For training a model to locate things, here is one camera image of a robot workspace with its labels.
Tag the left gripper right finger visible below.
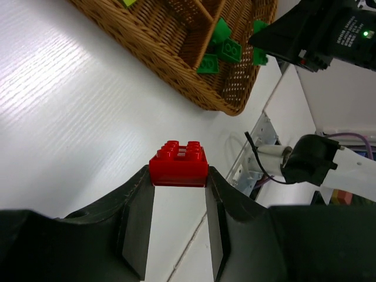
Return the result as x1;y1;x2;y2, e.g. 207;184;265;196
205;167;375;281

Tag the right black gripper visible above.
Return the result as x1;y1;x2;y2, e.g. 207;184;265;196
249;1;375;72

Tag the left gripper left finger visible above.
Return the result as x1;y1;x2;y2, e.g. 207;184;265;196
1;166;155;281

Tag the dark green lego brick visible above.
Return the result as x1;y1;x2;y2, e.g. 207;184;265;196
218;38;242;63

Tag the green rounded lego brick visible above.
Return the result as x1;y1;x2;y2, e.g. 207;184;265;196
209;18;231;46

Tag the thin green lego plate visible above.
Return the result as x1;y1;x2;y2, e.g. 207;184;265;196
196;53;219;75

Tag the red lego base brick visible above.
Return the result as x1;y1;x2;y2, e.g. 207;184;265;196
149;140;209;187

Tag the lime lego brick stack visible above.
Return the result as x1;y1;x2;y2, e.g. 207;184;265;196
120;0;137;8

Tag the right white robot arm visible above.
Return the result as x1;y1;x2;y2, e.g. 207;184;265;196
249;1;375;200

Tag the wicker divided basket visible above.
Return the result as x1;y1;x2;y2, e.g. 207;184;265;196
73;1;277;116

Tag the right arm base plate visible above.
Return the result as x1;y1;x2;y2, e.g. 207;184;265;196
224;113;283;200

